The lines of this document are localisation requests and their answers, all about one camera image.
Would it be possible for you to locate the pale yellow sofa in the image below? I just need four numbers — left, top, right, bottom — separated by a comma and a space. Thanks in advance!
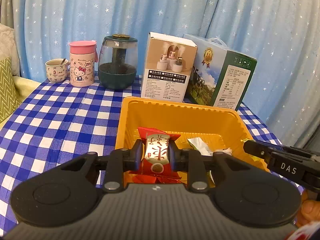
1, 76, 40, 128

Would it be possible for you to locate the silver foil pouch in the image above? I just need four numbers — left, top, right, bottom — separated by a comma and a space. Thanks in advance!
187, 137, 232, 156

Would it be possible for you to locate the red rectangular snack packet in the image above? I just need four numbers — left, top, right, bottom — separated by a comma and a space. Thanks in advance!
130, 172, 182, 184

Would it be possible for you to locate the white embroidered cushion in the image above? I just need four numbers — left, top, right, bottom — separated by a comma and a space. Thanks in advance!
0, 24, 20, 76

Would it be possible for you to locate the green chevron cushion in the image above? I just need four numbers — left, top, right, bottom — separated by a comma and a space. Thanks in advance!
0, 57, 20, 122

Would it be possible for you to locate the blue white checkered tablecloth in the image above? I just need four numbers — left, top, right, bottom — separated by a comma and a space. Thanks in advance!
1, 79, 295, 239

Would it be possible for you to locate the small patterned ceramic cup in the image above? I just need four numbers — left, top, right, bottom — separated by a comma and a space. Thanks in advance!
45, 59, 70, 83

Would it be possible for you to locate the green white carton box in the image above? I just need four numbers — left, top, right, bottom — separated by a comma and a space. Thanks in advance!
183, 34, 257, 111

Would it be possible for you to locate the pink Hello Kitty tumbler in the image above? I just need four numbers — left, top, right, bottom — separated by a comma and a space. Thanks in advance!
69, 40, 98, 87

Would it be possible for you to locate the red white snack packet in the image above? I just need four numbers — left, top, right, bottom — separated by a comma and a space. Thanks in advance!
138, 127, 180, 178

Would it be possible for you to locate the blue star curtain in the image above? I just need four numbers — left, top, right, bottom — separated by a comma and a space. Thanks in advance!
1, 0, 319, 147

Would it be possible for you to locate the right hand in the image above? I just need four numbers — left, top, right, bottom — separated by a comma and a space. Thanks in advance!
296, 190, 320, 228

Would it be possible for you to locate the green candy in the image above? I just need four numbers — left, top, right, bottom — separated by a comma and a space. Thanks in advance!
240, 138, 268, 171

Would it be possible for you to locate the dark green glass humidifier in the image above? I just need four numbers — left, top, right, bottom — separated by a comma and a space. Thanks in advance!
98, 34, 138, 90

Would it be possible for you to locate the orange plastic tray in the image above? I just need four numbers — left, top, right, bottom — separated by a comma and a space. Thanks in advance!
114, 96, 269, 189

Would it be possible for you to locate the white humidifier product box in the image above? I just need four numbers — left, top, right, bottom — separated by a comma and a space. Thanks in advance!
141, 32, 197, 102

